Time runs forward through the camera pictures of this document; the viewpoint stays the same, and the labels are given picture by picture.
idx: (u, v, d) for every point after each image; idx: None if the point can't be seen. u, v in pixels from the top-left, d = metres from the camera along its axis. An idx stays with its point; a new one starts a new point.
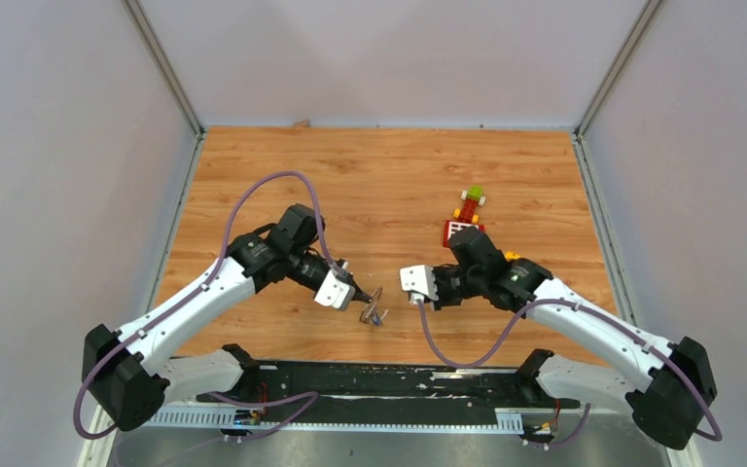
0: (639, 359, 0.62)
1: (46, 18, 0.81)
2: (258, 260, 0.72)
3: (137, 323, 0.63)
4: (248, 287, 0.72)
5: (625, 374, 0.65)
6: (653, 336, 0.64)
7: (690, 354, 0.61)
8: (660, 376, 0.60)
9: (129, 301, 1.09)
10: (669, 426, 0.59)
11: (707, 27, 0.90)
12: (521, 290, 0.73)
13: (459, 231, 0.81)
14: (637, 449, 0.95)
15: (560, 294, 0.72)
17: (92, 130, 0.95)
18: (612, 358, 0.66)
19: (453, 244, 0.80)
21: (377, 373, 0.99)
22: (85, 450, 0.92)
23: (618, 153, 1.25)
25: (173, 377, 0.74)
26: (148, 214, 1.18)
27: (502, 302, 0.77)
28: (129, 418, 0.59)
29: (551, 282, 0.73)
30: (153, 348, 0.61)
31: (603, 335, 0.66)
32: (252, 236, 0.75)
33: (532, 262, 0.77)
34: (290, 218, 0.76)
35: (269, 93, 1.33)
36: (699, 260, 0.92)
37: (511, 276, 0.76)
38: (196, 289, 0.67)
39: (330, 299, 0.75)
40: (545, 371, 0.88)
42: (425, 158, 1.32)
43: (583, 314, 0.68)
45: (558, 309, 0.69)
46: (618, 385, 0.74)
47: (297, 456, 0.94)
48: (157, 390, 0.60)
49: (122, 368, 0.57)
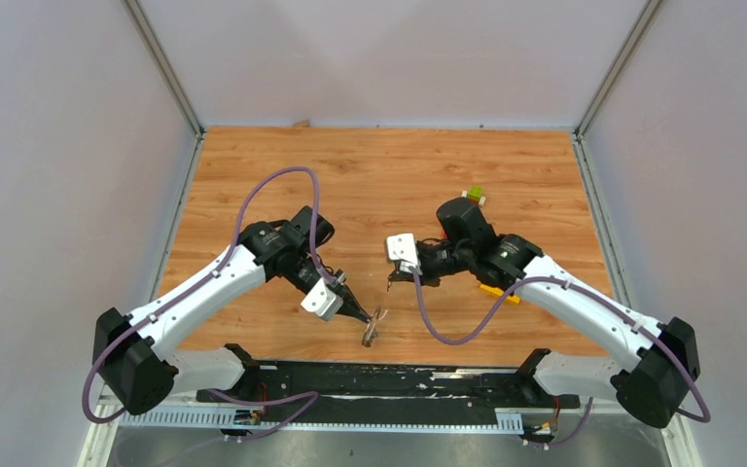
0: (628, 340, 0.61)
1: (47, 18, 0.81)
2: (268, 248, 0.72)
3: (149, 307, 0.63)
4: (259, 275, 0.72)
5: (613, 354, 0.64)
6: (643, 315, 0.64)
7: (680, 336, 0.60)
8: (649, 356, 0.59)
9: (129, 300, 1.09)
10: (654, 406, 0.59)
11: (706, 28, 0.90)
12: (511, 268, 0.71)
13: (449, 202, 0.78)
14: (637, 449, 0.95)
15: (551, 272, 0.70)
17: (92, 130, 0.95)
18: (601, 339, 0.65)
19: (444, 215, 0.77)
21: (377, 373, 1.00)
22: (85, 450, 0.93)
23: (618, 153, 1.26)
25: (181, 366, 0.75)
26: (148, 214, 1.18)
27: (489, 279, 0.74)
28: (138, 403, 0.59)
29: (541, 261, 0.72)
30: (163, 334, 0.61)
31: (596, 315, 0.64)
32: (266, 226, 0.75)
33: (521, 238, 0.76)
34: (303, 216, 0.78)
35: (269, 93, 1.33)
36: (699, 259, 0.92)
37: (500, 252, 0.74)
38: (207, 275, 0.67)
39: (313, 305, 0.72)
40: (541, 367, 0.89)
42: (426, 158, 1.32)
43: (571, 293, 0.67)
45: (549, 288, 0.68)
46: (605, 370, 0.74)
47: (297, 456, 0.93)
48: (165, 376, 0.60)
49: (131, 350, 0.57)
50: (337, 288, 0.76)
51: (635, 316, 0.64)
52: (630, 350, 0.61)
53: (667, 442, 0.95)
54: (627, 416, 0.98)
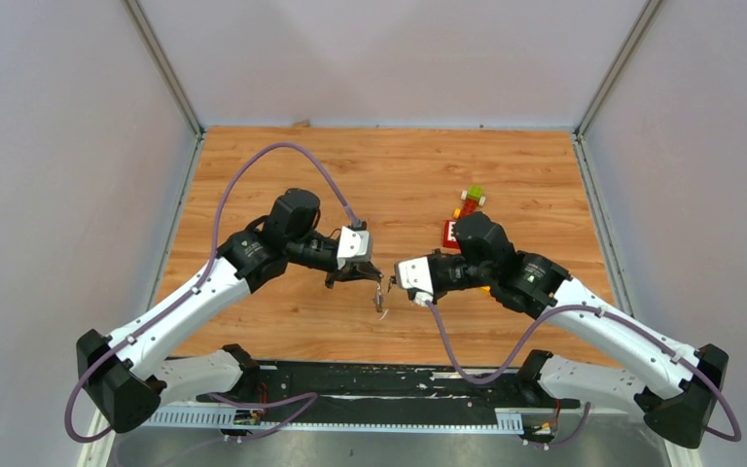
0: (669, 370, 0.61)
1: (46, 21, 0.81)
2: (251, 260, 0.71)
3: (128, 328, 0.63)
4: (242, 288, 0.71)
5: (649, 382, 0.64)
6: (681, 345, 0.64)
7: (718, 365, 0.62)
8: (692, 388, 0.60)
9: (130, 300, 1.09)
10: (688, 430, 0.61)
11: (707, 27, 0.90)
12: (540, 294, 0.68)
13: (470, 219, 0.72)
14: (635, 449, 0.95)
15: (583, 298, 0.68)
17: (92, 130, 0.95)
18: (637, 369, 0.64)
19: (463, 236, 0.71)
21: (377, 373, 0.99)
22: (85, 450, 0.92)
23: (618, 152, 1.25)
25: (169, 379, 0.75)
26: (148, 214, 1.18)
27: (513, 304, 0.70)
28: (124, 420, 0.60)
29: (570, 284, 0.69)
30: (143, 355, 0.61)
31: (632, 343, 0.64)
32: (246, 234, 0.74)
33: (545, 258, 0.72)
34: (279, 210, 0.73)
35: (269, 94, 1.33)
36: (700, 259, 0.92)
37: (525, 275, 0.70)
38: (187, 293, 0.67)
39: (352, 249, 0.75)
40: (547, 374, 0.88)
42: (426, 158, 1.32)
43: (605, 321, 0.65)
45: (583, 316, 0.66)
46: (624, 386, 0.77)
47: (297, 456, 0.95)
48: (151, 394, 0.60)
49: (110, 375, 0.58)
50: (362, 226, 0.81)
51: (675, 345, 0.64)
52: (671, 380, 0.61)
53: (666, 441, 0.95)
54: (628, 416, 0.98)
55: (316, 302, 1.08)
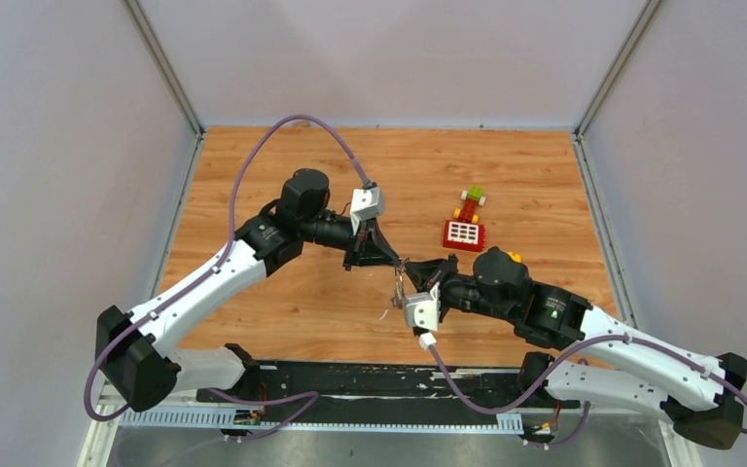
0: (701, 386, 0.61)
1: (45, 20, 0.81)
2: (268, 243, 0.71)
3: (149, 305, 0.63)
4: (260, 269, 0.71)
5: (681, 400, 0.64)
6: (706, 360, 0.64)
7: (741, 373, 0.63)
8: (727, 402, 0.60)
9: (129, 300, 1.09)
10: (720, 436, 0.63)
11: (707, 26, 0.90)
12: (567, 329, 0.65)
13: (490, 265, 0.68)
14: (637, 449, 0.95)
15: (606, 327, 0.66)
17: (91, 129, 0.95)
18: (669, 387, 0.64)
19: (488, 281, 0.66)
21: (377, 373, 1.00)
22: (85, 450, 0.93)
23: (618, 152, 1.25)
25: (183, 364, 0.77)
26: (148, 214, 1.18)
27: (539, 341, 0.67)
28: (142, 399, 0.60)
29: (592, 314, 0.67)
30: (164, 331, 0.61)
31: (661, 366, 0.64)
32: (262, 219, 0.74)
33: (562, 289, 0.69)
34: (289, 194, 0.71)
35: (269, 93, 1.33)
36: (701, 258, 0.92)
37: (549, 310, 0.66)
38: (207, 272, 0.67)
39: (365, 202, 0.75)
40: (552, 379, 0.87)
42: (426, 158, 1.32)
43: (632, 346, 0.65)
45: (611, 345, 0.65)
46: (644, 392, 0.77)
47: (297, 456, 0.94)
48: (166, 373, 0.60)
49: (132, 349, 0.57)
50: (374, 184, 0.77)
51: (701, 361, 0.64)
52: (706, 397, 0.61)
53: (666, 442, 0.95)
54: (627, 416, 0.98)
55: (317, 302, 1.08)
